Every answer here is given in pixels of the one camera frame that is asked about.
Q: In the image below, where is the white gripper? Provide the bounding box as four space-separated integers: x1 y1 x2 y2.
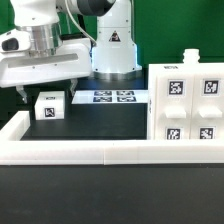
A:
0 38 92 104

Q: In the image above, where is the white U-shaped fence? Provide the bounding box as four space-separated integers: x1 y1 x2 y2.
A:
0 111 224 165

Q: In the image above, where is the white cabinet door panel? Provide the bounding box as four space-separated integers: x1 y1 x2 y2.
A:
154 74 194 140
190 74 224 140

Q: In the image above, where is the flat white tag base plate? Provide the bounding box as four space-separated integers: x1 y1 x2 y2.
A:
72 90 148 104

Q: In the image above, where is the small white tagged cube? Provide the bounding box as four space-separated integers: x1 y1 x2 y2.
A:
35 91 65 120

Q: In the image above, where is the white cabinet body box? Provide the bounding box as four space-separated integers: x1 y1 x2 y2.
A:
147 49 224 140

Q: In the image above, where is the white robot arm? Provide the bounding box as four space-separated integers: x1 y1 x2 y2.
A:
0 0 141 98

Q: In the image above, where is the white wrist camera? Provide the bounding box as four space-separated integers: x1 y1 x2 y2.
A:
0 29 31 53

